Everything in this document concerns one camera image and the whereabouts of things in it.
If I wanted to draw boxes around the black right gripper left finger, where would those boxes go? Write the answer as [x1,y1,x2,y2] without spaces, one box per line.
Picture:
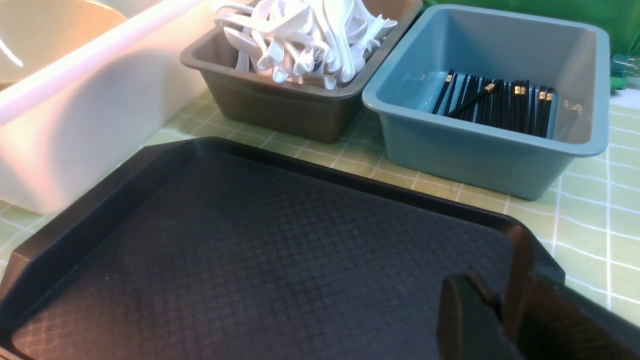
[436,272,524,360]

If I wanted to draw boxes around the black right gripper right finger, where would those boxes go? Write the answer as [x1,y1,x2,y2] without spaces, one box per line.
[502,225,639,360]

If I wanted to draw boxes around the tan noodle bowl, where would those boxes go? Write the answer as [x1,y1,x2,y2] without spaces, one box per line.
[0,0,127,91]

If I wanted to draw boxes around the pile of black chopsticks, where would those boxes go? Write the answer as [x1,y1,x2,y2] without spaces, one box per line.
[423,69,556,139]

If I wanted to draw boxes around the blue chopstick bin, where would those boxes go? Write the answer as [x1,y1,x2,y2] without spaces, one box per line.
[362,4,610,200]

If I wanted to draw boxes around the grey spoon bin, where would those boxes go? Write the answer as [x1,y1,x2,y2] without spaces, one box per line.
[180,0,423,143]

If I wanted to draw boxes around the black serving tray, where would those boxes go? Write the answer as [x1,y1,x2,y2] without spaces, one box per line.
[0,137,566,360]

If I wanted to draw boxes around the pile of white spoons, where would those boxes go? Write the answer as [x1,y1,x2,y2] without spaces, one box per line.
[212,0,398,91]

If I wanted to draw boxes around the large white plastic tub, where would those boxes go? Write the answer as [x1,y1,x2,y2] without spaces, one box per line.
[0,0,218,214]

